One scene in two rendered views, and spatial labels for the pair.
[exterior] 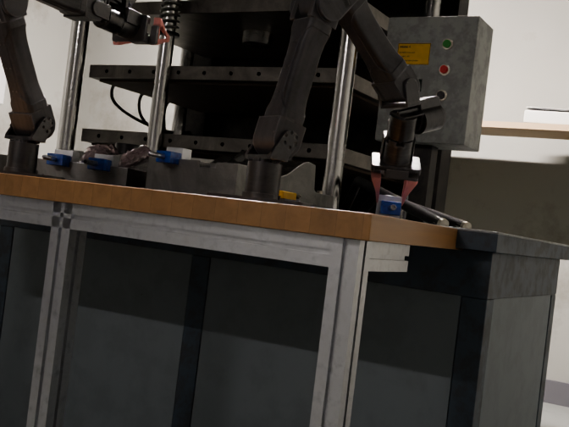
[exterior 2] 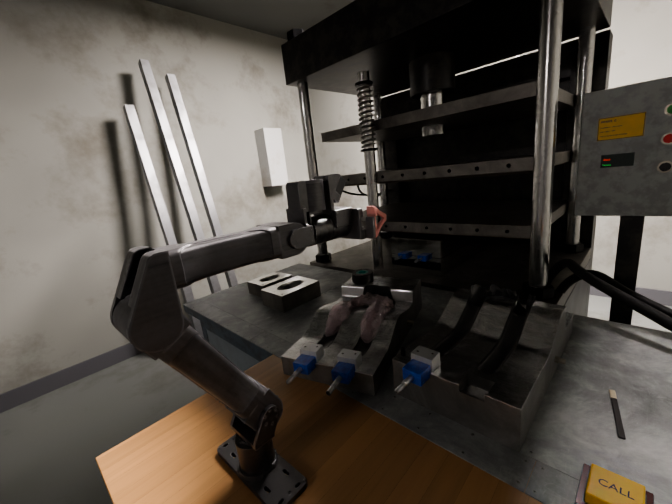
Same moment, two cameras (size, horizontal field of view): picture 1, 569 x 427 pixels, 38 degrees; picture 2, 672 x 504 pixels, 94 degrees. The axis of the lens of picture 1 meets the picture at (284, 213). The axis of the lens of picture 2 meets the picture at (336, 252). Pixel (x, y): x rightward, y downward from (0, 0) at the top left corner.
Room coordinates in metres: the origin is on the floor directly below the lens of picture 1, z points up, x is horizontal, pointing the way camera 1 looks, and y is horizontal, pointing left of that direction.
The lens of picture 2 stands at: (1.36, 0.27, 1.31)
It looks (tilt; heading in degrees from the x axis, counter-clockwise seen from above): 14 degrees down; 16
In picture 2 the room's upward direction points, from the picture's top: 6 degrees counter-clockwise
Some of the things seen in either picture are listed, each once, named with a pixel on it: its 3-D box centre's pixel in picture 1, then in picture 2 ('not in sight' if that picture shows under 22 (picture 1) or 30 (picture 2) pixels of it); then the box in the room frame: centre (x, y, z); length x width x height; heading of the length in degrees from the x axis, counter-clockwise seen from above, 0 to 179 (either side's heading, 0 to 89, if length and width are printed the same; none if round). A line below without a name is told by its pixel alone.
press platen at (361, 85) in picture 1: (257, 93); (439, 169); (3.25, 0.16, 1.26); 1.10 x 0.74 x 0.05; 60
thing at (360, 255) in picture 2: not in sight; (437, 260); (3.21, 0.19, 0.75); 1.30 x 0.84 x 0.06; 60
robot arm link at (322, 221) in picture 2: (108, 16); (314, 227); (1.96, 0.47, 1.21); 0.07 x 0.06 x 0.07; 152
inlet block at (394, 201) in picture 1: (390, 207); not in sight; (1.73, -0.22, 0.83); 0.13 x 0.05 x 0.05; 178
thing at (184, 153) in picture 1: (165, 157); (414, 374); (1.94, 0.29, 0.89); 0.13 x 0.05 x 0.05; 150
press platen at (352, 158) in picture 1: (250, 156); (440, 214); (3.25, 0.16, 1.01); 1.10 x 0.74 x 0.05; 60
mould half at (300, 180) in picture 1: (247, 180); (492, 336); (2.15, 0.11, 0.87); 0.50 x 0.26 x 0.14; 150
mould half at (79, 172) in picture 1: (120, 171); (361, 319); (2.25, 0.46, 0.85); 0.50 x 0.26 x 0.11; 167
